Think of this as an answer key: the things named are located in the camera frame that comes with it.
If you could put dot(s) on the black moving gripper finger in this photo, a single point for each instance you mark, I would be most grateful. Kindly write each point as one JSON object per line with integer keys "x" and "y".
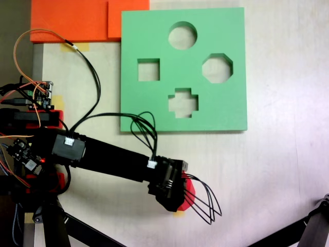
{"x": 185, "y": 166}

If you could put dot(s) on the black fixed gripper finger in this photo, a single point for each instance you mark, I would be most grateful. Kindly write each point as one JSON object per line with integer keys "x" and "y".
{"x": 173, "y": 207}

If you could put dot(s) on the red octagonal pillar block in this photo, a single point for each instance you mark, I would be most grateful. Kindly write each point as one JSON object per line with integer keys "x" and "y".
{"x": 190, "y": 189}

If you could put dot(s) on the orange flat block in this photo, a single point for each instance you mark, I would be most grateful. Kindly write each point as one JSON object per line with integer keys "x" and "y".
{"x": 72, "y": 20}

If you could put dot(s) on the yellow tape marker strip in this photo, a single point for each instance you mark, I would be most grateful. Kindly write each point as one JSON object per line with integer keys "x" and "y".
{"x": 178, "y": 214}

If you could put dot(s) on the small yellow tape piece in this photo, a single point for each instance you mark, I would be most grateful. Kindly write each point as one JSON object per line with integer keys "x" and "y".
{"x": 59, "y": 103}

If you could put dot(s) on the green shape sorter board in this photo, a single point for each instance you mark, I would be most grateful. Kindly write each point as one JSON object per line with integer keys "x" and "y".
{"x": 144, "y": 33}

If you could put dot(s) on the notched black tripod leg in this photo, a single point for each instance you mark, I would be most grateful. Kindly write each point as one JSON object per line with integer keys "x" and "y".
{"x": 318, "y": 218}

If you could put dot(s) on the yellow tape square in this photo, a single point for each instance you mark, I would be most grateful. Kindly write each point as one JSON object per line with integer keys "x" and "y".
{"x": 28, "y": 218}

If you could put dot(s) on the black circuit board with chip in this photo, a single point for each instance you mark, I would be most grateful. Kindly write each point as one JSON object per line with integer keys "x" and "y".
{"x": 23, "y": 151}

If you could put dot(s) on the circuit board with green terminal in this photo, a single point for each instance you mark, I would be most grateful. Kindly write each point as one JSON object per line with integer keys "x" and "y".
{"x": 42, "y": 94}

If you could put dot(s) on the black and red clamp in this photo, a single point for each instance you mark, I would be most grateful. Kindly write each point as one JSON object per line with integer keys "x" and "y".
{"x": 25, "y": 118}

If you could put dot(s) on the wide yellow tape piece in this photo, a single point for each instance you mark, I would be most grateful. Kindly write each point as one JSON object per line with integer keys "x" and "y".
{"x": 83, "y": 47}

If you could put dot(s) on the red printed base mount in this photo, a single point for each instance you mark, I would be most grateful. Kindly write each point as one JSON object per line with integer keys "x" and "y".
{"x": 60, "y": 180}

